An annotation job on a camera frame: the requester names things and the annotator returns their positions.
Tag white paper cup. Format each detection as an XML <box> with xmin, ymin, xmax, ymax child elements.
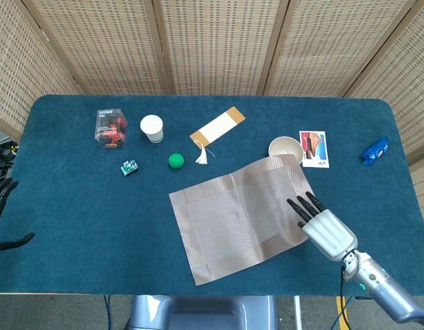
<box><xmin>140</xmin><ymin>114</ymin><xmax>165</xmax><ymax>144</ymax></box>

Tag white table leg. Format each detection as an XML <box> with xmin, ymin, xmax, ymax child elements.
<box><xmin>293</xmin><ymin>295</ymin><xmax>303</xmax><ymax>330</ymax></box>

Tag blue snack packet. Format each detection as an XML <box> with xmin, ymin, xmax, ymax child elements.
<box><xmin>361</xmin><ymin>136</ymin><xmax>390</xmax><ymax>166</ymax></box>

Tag beige bookmark with tassel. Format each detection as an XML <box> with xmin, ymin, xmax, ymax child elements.
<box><xmin>189</xmin><ymin>106</ymin><xmax>246</xmax><ymax>164</ymax></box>

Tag blue table cover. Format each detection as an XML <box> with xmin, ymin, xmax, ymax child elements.
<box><xmin>0</xmin><ymin>94</ymin><xmax>424</xmax><ymax>297</ymax></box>

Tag green ball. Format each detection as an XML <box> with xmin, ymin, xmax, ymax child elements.
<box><xmin>168</xmin><ymin>153</ymin><xmax>185</xmax><ymax>170</ymax></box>

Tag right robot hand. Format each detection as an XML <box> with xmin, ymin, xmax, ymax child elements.
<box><xmin>286</xmin><ymin>191</ymin><xmax>359</xmax><ymax>261</ymax></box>

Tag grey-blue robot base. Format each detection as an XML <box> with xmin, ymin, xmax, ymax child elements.
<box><xmin>129</xmin><ymin>295</ymin><xmax>278</xmax><ymax>330</ymax></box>

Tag brown woven placemat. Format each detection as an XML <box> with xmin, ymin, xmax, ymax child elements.
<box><xmin>168</xmin><ymin>153</ymin><xmax>315</xmax><ymax>286</ymax></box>

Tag green toy tank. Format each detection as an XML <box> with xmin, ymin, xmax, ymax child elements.
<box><xmin>120</xmin><ymin>159</ymin><xmax>140</xmax><ymax>177</ymax></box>

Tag photo postcard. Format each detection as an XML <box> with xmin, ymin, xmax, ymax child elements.
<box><xmin>299</xmin><ymin>130</ymin><xmax>330</xmax><ymax>169</ymax></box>

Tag woven folding screen panel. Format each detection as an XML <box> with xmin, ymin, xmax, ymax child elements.
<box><xmin>0</xmin><ymin>0</ymin><xmax>84</xmax><ymax>142</ymax></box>
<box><xmin>344</xmin><ymin>0</ymin><xmax>424</xmax><ymax>214</ymax></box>
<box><xmin>151</xmin><ymin>0</ymin><xmax>290</xmax><ymax>96</ymax></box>
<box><xmin>256</xmin><ymin>0</ymin><xmax>418</xmax><ymax>98</ymax></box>
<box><xmin>21</xmin><ymin>0</ymin><xmax>177</xmax><ymax>96</ymax></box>

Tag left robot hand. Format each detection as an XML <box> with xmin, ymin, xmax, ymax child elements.
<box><xmin>0</xmin><ymin>178</ymin><xmax>36</xmax><ymax>254</ymax></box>

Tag clear box with red toys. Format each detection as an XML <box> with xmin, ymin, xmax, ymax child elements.
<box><xmin>94</xmin><ymin>108</ymin><xmax>129</xmax><ymax>150</ymax></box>

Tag thin blue cable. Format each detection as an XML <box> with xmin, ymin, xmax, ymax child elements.
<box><xmin>102</xmin><ymin>294</ymin><xmax>113</xmax><ymax>330</ymax></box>

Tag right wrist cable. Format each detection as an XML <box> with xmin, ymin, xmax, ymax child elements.
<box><xmin>338</xmin><ymin>263</ymin><xmax>350</xmax><ymax>299</ymax></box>

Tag white bowl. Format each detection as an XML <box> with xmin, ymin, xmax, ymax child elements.
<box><xmin>268</xmin><ymin>135</ymin><xmax>303</xmax><ymax>165</ymax></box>

